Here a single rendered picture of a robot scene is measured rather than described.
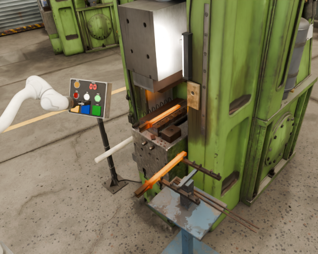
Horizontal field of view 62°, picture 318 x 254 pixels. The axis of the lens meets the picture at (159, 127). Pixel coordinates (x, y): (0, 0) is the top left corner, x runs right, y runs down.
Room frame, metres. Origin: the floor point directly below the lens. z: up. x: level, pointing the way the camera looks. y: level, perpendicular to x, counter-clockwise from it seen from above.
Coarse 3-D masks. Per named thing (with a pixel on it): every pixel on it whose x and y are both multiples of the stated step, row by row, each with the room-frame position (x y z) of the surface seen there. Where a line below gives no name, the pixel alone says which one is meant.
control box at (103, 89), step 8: (72, 80) 1.97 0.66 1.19; (80, 80) 1.94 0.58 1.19; (88, 80) 1.92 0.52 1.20; (72, 88) 1.94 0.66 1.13; (80, 88) 1.91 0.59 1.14; (88, 88) 1.88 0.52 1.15; (96, 88) 1.86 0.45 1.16; (104, 88) 1.83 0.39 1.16; (72, 96) 1.91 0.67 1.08; (80, 96) 1.88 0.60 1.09; (104, 96) 1.80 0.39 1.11; (96, 104) 1.80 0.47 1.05; (104, 104) 1.77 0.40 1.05; (72, 112) 1.84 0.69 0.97; (80, 112) 1.82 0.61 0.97; (104, 112) 1.75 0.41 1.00
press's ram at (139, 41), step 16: (144, 0) 1.76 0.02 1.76; (176, 0) 1.67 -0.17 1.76; (128, 16) 1.61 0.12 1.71; (144, 16) 1.50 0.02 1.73; (160, 16) 1.49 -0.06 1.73; (176, 16) 1.57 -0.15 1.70; (128, 32) 1.63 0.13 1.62; (144, 32) 1.51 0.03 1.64; (160, 32) 1.48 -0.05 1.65; (176, 32) 1.57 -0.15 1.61; (128, 48) 1.64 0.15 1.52; (144, 48) 1.53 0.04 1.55; (160, 48) 1.48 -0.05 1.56; (176, 48) 1.56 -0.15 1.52; (128, 64) 1.66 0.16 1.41; (144, 64) 1.54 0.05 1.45; (160, 64) 1.47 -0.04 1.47; (176, 64) 1.56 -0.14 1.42; (160, 80) 1.47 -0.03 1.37
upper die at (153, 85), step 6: (132, 72) 1.64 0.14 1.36; (180, 72) 1.66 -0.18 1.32; (138, 78) 1.60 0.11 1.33; (144, 78) 1.55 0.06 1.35; (150, 78) 1.51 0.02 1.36; (168, 78) 1.58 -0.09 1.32; (174, 78) 1.62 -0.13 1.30; (180, 78) 1.66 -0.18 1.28; (138, 84) 1.60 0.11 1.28; (144, 84) 1.55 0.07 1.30; (150, 84) 1.51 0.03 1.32; (156, 84) 1.51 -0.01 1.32; (162, 84) 1.54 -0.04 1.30; (168, 84) 1.58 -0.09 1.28; (150, 90) 1.51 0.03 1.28; (156, 90) 1.51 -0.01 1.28
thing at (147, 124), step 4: (172, 108) 1.71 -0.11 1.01; (176, 108) 1.71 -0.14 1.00; (164, 112) 1.66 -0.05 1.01; (168, 112) 1.65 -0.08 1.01; (160, 116) 1.61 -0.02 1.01; (152, 120) 1.57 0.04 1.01; (156, 120) 1.57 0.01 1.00; (144, 124) 1.51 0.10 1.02; (148, 124) 1.53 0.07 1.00; (140, 128) 1.48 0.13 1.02; (144, 128) 1.51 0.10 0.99; (148, 128) 1.52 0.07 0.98; (140, 132) 1.48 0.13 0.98
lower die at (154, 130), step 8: (168, 104) 1.82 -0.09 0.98; (176, 104) 1.79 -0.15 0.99; (184, 104) 1.76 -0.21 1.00; (152, 112) 1.72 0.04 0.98; (160, 112) 1.69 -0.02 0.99; (184, 112) 1.68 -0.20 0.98; (144, 120) 1.60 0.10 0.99; (160, 120) 1.58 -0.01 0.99; (168, 120) 1.57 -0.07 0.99; (152, 128) 1.53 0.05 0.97; (160, 128) 1.51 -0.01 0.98
